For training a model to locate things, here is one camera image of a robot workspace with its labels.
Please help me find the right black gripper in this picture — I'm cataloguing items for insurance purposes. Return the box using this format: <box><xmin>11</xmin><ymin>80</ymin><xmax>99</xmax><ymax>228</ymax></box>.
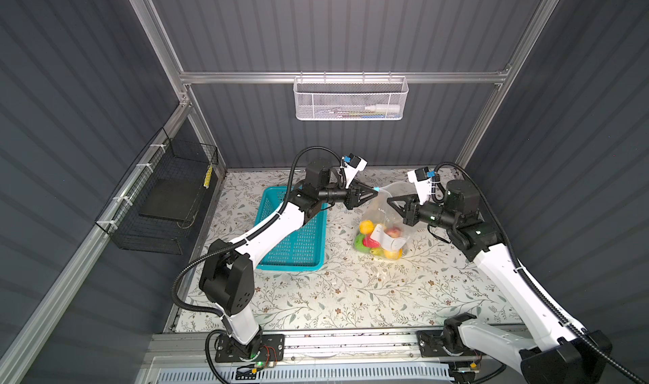
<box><xmin>386</xmin><ymin>191</ymin><xmax>456</xmax><ymax>232</ymax></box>

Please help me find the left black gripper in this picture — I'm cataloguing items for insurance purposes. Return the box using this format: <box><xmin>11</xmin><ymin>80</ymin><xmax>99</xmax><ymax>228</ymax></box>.
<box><xmin>316</xmin><ymin>179</ymin><xmax>376</xmax><ymax>211</ymax></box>

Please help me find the yellow lemon toy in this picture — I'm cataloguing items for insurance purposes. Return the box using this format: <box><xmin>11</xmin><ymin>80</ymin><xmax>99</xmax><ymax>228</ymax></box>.
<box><xmin>359</xmin><ymin>220</ymin><xmax>375</xmax><ymax>235</ymax></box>

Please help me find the clear zip top bag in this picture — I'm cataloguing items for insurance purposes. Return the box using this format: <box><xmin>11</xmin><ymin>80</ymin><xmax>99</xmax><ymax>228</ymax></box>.
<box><xmin>359</xmin><ymin>181</ymin><xmax>416</xmax><ymax>255</ymax></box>

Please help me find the red strawberry toy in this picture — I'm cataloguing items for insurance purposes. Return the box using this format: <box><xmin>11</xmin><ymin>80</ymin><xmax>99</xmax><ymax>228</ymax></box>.
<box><xmin>363</xmin><ymin>236</ymin><xmax>380</xmax><ymax>249</ymax></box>
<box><xmin>385</xmin><ymin>227</ymin><xmax>402</xmax><ymax>240</ymax></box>

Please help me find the green apple toy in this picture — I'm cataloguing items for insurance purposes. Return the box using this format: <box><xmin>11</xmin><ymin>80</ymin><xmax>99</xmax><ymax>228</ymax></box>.
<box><xmin>354</xmin><ymin>234</ymin><xmax>371</xmax><ymax>253</ymax></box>

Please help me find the teal plastic basket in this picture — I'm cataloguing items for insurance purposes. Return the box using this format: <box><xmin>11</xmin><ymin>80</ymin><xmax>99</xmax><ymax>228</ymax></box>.
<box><xmin>255</xmin><ymin>186</ymin><xmax>327</xmax><ymax>272</ymax></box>

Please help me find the orange yellow round fruit toy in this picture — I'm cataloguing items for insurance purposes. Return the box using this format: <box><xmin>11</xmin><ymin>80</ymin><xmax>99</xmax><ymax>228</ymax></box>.
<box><xmin>383</xmin><ymin>249</ymin><xmax>403</xmax><ymax>261</ymax></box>

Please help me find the green pear toy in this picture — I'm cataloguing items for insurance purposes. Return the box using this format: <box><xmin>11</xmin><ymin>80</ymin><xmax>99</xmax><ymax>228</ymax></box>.
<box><xmin>370</xmin><ymin>247</ymin><xmax>385</xmax><ymax>257</ymax></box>

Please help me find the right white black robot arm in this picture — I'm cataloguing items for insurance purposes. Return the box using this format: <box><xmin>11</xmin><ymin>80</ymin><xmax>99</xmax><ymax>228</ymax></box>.
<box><xmin>387</xmin><ymin>179</ymin><xmax>612</xmax><ymax>383</ymax></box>

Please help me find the yellow black marker pen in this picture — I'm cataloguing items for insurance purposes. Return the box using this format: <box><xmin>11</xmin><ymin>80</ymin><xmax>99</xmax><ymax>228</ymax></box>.
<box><xmin>203</xmin><ymin>164</ymin><xmax>213</xmax><ymax>189</ymax></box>

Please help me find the white perforated vent strip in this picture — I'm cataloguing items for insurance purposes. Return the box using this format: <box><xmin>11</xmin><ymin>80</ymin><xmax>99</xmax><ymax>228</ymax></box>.
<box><xmin>154</xmin><ymin>363</ymin><xmax>453</xmax><ymax>384</ymax></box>

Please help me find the black foam pad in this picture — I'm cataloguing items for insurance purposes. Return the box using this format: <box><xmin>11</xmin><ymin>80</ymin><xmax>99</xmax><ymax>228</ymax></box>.
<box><xmin>139</xmin><ymin>179</ymin><xmax>199</xmax><ymax>222</ymax></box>

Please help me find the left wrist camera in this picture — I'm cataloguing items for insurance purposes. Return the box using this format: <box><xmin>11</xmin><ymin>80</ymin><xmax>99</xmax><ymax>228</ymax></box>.
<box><xmin>341</xmin><ymin>154</ymin><xmax>368</xmax><ymax>189</ymax></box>

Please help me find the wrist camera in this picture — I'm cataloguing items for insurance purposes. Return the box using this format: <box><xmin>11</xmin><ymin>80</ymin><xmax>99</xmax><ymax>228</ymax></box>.
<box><xmin>407</xmin><ymin>167</ymin><xmax>440</xmax><ymax>205</ymax></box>
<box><xmin>341</xmin><ymin>154</ymin><xmax>368</xmax><ymax>189</ymax></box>

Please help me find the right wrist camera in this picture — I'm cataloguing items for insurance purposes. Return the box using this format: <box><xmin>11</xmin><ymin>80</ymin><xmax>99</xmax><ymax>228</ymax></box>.
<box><xmin>407</xmin><ymin>167</ymin><xmax>440</xmax><ymax>205</ymax></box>

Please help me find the right black corrugated cable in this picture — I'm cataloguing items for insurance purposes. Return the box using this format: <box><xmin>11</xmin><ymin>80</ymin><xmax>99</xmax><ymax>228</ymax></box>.
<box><xmin>433</xmin><ymin>162</ymin><xmax>649</xmax><ymax>384</ymax></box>

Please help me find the black corrugated cable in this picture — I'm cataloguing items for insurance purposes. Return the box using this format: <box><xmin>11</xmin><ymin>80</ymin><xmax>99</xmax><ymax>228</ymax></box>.
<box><xmin>433</xmin><ymin>162</ymin><xmax>649</xmax><ymax>384</ymax></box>
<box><xmin>171</xmin><ymin>145</ymin><xmax>346</xmax><ymax>318</ymax></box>

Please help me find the white wire mesh basket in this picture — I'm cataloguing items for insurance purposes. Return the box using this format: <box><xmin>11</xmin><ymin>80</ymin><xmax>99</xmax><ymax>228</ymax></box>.
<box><xmin>292</xmin><ymin>76</ymin><xmax>409</xmax><ymax>121</ymax></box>

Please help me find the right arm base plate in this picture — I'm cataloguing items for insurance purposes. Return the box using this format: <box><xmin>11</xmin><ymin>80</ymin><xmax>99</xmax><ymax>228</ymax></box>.
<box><xmin>416</xmin><ymin>329</ymin><xmax>483</xmax><ymax>359</ymax></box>

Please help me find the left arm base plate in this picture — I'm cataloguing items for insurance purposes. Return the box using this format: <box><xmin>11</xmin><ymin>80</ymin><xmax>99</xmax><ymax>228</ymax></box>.
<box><xmin>214</xmin><ymin>333</ymin><xmax>286</xmax><ymax>363</ymax></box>

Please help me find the black wire basket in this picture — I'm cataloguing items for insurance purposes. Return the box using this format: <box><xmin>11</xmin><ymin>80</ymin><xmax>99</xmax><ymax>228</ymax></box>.
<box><xmin>96</xmin><ymin>132</ymin><xmax>219</xmax><ymax>256</ymax></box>

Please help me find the left black corrugated cable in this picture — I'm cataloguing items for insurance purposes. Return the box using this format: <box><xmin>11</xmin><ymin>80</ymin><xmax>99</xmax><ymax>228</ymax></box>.
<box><xmin>171</xmin><ymin>145</ymin><xmax>346</xmax><ymax>318</ymax></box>

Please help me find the aluminium mounting rail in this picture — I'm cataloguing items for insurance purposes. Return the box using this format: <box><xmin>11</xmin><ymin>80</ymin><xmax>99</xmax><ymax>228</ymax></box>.
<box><xmin>151</xmin><ymin>327</ymin><xmax>554</xmax><ymax>365</ymax></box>

